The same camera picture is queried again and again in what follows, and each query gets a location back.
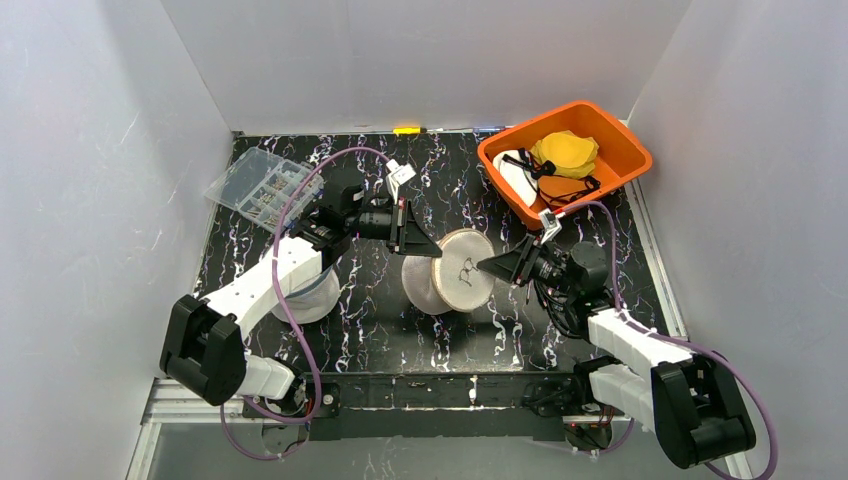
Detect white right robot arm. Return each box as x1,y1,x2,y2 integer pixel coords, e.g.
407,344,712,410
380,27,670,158
477,236,757,469

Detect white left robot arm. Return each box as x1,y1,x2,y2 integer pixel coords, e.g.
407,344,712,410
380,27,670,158
159,184,442,406

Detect yellow bra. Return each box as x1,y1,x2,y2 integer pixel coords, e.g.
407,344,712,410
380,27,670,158
530,130,599,179

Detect clear plastic screw box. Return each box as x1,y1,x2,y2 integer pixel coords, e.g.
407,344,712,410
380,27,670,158
204,147,324,233

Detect yellow tape piece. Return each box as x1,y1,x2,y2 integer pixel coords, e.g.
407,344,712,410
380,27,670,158
392,126,427,135

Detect orange plastic bin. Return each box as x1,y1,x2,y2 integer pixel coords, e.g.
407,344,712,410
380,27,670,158
477,101,653,230

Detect black coiled cable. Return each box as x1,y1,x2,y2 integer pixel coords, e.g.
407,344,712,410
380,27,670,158
533,284,598,340

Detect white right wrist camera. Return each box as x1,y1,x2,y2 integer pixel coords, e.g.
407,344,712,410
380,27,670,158
538,209,562,245

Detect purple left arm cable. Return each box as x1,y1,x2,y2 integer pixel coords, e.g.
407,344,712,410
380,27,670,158
219,146,399,463

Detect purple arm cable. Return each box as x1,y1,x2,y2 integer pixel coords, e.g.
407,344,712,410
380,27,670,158
219,146,399,463
529,200,779,480

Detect white bra black straps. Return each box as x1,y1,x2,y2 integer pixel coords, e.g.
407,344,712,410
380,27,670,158
492,149,542,208

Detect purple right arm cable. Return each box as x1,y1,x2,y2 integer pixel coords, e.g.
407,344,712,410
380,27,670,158
529,200,779,480

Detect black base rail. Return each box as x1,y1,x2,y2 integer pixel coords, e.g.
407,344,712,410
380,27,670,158
241,370,637,443

